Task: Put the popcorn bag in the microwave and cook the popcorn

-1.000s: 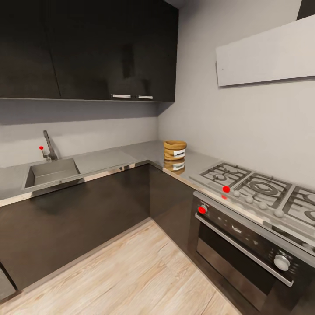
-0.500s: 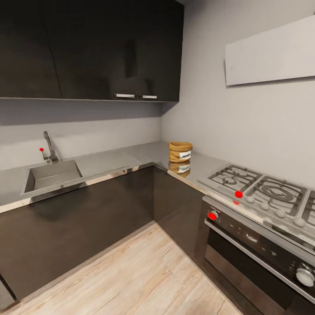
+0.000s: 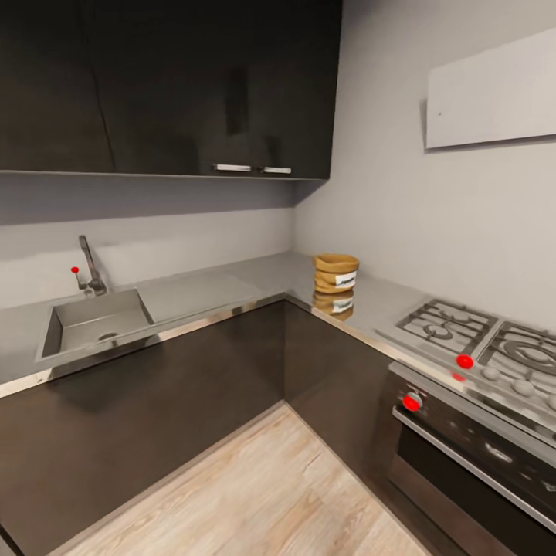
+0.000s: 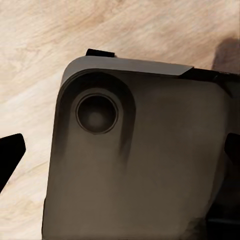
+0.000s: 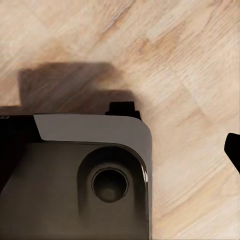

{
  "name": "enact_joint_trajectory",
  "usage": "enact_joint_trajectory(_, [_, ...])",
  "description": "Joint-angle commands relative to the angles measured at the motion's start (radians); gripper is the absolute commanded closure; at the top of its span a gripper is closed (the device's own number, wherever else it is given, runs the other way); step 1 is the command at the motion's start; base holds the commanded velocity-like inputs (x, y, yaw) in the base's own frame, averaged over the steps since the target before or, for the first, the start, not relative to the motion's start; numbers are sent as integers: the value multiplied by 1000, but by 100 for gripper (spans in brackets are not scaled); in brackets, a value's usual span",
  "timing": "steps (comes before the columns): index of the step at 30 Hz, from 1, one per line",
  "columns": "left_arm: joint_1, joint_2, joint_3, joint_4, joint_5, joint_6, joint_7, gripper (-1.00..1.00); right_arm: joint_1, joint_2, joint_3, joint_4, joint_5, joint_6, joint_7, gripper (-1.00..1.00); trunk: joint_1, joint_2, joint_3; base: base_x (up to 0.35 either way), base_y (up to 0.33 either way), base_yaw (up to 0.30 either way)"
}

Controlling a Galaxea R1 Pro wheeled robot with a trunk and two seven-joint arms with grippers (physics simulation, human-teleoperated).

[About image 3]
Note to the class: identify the oven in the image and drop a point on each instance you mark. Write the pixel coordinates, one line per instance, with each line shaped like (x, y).
(475, 484)

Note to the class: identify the range hood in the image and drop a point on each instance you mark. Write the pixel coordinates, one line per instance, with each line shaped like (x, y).
(503, 93)

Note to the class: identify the burner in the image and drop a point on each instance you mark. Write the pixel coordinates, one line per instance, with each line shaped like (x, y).
(513, 357)

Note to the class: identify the popcorn bag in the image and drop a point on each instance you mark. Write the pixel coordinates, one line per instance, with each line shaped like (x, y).
(335, 273)

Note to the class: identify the cabinet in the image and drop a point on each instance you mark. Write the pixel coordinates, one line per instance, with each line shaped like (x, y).
(51, 122)
(216, 88)

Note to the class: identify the drop in sink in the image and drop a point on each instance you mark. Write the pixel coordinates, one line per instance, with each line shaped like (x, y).
(78, 324)

